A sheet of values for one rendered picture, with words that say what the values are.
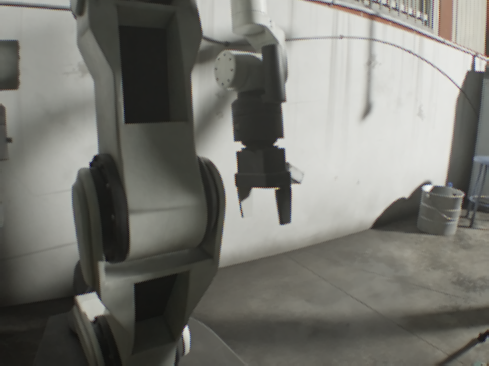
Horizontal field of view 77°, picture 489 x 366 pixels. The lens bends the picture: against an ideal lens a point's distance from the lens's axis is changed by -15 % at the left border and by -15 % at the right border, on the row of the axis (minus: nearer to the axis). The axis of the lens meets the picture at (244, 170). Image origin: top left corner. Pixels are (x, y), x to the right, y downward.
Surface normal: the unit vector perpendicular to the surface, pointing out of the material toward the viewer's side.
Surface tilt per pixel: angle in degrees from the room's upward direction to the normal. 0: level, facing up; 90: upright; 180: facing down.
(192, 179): 66
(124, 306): 102
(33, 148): 90
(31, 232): 90
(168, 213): 84
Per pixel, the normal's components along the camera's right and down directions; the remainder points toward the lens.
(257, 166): -0.81, 0.10
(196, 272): 0.57, 0.36
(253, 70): 0.58, 0.00
